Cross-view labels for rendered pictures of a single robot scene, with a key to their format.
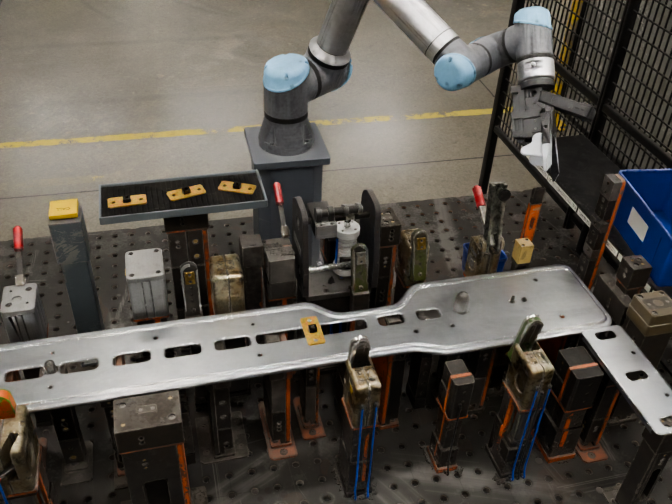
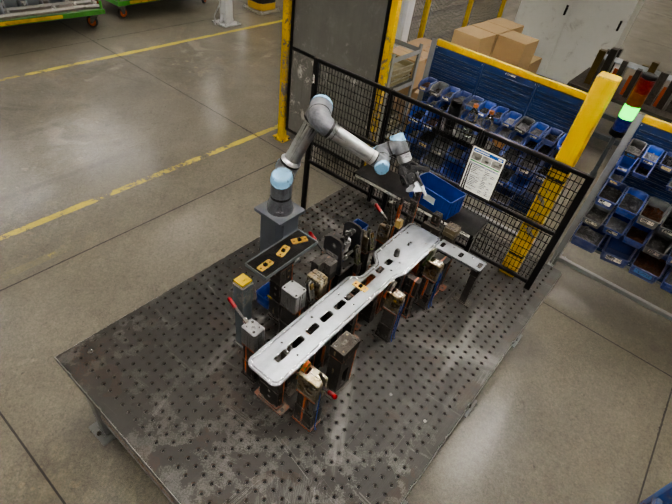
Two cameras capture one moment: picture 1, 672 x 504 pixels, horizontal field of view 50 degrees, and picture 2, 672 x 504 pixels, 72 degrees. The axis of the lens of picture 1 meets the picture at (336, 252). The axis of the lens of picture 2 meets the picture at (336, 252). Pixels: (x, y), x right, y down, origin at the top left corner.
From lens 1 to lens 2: 1.40 m
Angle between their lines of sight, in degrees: 32
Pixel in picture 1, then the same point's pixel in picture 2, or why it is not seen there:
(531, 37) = (402, 145)
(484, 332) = (410, 260)
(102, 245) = (187, 291)
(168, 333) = (314, 312)
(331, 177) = (197, 204)
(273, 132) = (280, 207)
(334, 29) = (299, 153)
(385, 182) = (227, 197)
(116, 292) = (220, 310)
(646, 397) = (468, 261)
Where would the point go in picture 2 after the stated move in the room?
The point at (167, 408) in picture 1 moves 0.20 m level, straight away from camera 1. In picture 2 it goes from (350, 338) to (316, 315)
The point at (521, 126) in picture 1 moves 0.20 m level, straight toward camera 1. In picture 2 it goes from (408, 180) to (426, 203)
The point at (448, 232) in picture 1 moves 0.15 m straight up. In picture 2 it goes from (329, 220) to (332, 203)
